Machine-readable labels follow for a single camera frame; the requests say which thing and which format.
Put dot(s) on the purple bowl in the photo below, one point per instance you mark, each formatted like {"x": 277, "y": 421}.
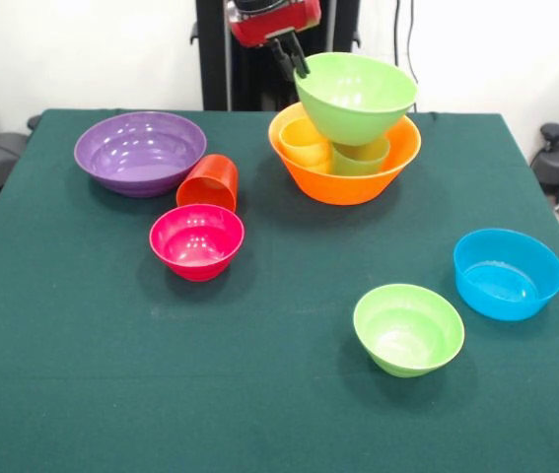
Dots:
{"x": 141, "y": 153}

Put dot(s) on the yellow cup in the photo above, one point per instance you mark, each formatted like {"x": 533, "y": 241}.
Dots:
{"x": 301, "y": 145}

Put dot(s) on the pink bowl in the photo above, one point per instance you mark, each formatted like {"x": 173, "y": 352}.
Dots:
{"x": 196, "y": 246}

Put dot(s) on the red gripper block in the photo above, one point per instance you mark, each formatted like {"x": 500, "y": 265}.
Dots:
{"x": 269, "y": 24}

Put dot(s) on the blue bowl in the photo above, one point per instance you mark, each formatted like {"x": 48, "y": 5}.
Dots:
{"x": 506, "y": 276}

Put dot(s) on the large green bowl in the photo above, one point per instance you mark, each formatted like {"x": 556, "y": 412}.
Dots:
{"x": 358, "y": 108}

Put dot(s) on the large orange bowl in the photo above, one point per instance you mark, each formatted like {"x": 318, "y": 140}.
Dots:
{"x": 343, "y": 187}

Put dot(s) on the dark green table cloth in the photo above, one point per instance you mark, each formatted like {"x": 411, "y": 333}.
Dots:
{"x": 160, "y": 369}

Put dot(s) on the red-orange cup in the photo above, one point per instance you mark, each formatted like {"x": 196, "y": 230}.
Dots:
{"x": 210, "y": 184}

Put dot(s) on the small green bowl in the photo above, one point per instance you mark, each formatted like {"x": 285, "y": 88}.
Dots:
{"x": 407, "y": 335}

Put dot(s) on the green cup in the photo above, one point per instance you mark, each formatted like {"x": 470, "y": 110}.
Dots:
{"x": 358, "y": 160}

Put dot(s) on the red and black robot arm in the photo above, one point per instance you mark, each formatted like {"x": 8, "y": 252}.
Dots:
{"x": 264, "y": 4}

